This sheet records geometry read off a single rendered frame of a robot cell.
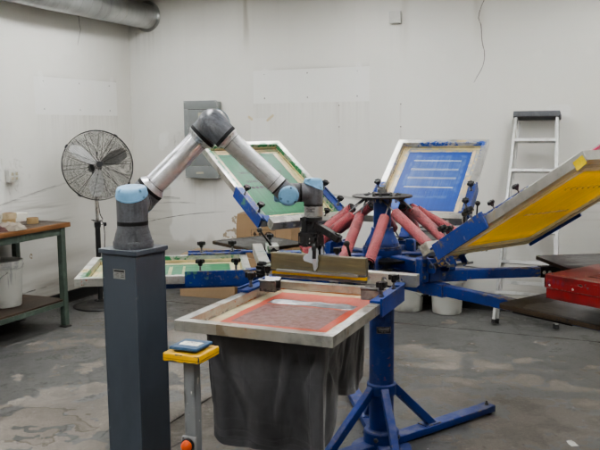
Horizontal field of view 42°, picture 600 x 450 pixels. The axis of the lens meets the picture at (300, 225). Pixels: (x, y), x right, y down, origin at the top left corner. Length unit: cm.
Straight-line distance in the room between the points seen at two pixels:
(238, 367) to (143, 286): 49
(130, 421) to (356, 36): 505
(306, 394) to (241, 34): 562
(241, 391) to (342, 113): 493
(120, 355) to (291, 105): 492
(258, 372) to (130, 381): 55
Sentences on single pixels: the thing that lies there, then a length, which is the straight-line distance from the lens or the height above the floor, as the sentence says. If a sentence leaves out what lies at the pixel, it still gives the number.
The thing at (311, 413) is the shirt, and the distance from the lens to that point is 269.
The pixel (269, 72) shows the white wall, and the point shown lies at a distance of 772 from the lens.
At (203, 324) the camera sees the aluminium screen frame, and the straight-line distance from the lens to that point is 266.
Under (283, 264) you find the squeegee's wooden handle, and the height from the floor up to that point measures 109.
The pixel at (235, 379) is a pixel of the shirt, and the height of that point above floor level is 77.
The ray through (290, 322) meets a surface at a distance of 278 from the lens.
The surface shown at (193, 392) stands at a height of 82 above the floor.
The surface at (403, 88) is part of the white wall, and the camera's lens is 723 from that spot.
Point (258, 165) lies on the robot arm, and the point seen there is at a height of 150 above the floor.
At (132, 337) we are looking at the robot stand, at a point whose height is 87.
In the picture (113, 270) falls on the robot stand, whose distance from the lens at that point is 297.
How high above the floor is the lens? 164
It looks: 7 degrees down
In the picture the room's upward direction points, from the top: straight up
